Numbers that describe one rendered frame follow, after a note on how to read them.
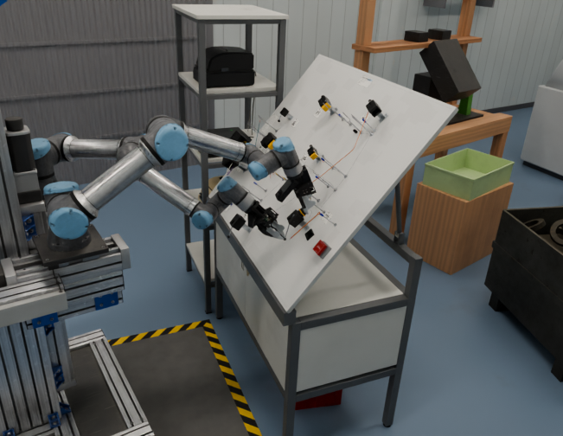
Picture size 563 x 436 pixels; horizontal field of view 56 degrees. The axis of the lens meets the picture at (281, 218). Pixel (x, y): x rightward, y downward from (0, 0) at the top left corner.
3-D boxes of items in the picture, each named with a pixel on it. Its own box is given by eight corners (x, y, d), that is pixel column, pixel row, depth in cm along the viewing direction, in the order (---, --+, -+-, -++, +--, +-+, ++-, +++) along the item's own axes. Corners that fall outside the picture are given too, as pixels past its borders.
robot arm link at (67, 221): (63, 230, 185) (185, 134, 190) (67, 250, 173) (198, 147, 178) (37, 208, 178) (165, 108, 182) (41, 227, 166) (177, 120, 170)
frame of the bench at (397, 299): (284, 461, 249) (292, 324, 213) (215, 316, 346) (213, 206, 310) (392, 426, 270) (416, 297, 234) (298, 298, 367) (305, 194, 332)
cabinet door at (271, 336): (283, 391, 234) (286, 319, 216) (243, 319, 279) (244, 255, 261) (288, 390, 235) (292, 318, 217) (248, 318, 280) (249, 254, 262)
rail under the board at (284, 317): (283, 326, 212) (284, 313, 209) (207, 207, 309) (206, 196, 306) (296, 323, 214) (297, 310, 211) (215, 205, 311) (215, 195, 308)
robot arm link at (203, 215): (110, 144, 204) (214, 217, 204) (125, 137, 214) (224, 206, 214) (100, 167, 210) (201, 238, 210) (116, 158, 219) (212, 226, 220)
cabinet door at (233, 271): (244, 318, 279) (245, 254, 262) (215, 266, 324) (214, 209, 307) (247, 317, 280) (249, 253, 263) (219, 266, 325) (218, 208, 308)
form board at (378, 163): (210, 197, 307) (207, 195, 306) (321, 55, 296) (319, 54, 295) (289, 313, 210) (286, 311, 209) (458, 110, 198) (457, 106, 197)
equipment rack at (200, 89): (205, 315, 347) (196, 15, 265) (184, 268, 397) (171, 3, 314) (276, 300, 365) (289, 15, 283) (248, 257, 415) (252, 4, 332)
